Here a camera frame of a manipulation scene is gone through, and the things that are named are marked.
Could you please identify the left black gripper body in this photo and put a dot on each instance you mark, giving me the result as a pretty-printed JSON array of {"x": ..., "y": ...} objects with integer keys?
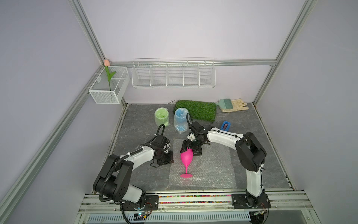
[{"x": 164, "y": 157}]

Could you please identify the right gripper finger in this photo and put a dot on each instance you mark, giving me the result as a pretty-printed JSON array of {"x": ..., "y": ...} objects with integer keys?
[
  {"x": 197, "y": 151},
  {"x": 184, "y": 147}
]

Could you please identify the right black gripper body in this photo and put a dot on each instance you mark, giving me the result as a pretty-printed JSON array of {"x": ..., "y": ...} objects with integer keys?
[{"x": 195, "y": 144}]

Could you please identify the pink plastic wine glass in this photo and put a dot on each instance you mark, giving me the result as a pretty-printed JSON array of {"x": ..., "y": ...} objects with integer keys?
[{"x": 186, "y": 158}]

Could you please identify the bubble wrap sheet stack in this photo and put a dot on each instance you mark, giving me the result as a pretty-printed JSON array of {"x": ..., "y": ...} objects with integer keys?
[{"x": 211, "y": 170}]

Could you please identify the blue tape dispenser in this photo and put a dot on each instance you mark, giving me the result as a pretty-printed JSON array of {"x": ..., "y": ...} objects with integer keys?
[{"x": 225, "y": 126}]

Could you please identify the green plastic wine glass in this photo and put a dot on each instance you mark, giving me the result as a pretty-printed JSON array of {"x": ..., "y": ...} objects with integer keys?
[{"x": 161, "y": 115}]

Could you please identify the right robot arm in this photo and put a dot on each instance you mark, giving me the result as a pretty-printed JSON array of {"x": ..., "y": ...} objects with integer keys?
[{"x": 251, "y": 155}]

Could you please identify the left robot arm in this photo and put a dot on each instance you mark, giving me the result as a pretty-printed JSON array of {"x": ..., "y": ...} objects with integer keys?
[{"x": 113, "y": 181}]

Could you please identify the green artificial grass mat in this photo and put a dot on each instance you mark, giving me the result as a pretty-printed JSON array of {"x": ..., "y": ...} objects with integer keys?
[{"x": 198, "y": 109}]

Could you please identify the beige work glove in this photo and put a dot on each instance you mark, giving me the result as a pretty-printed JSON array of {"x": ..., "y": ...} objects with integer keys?
[{"x": 228, "y": 105}]

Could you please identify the white mesh corner basket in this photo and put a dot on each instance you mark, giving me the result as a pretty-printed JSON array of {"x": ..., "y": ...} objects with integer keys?
[{"x": 100, "y": 91}]

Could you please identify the white vent grille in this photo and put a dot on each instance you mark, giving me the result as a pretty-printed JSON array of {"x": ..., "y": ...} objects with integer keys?
[{"x": 170, "y": 217}]

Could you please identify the artificial tulip flower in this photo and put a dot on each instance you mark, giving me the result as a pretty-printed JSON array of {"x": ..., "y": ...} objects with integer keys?
[{"x": 110, "y": 74}]

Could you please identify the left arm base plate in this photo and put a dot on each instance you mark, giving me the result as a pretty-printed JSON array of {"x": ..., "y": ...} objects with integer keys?
[{"x": 148, "y": 203}]

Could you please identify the white wire wall basket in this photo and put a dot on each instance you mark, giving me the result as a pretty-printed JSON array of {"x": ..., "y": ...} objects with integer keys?
[{"x": 173, "y": 73}]

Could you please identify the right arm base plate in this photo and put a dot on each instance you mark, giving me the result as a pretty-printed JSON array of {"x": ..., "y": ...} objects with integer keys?
[{"x": 247, "y": 201}]

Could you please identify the aluminium front rail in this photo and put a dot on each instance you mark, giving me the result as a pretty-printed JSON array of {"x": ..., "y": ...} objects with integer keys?
[{"x": 203, "y": 201}]

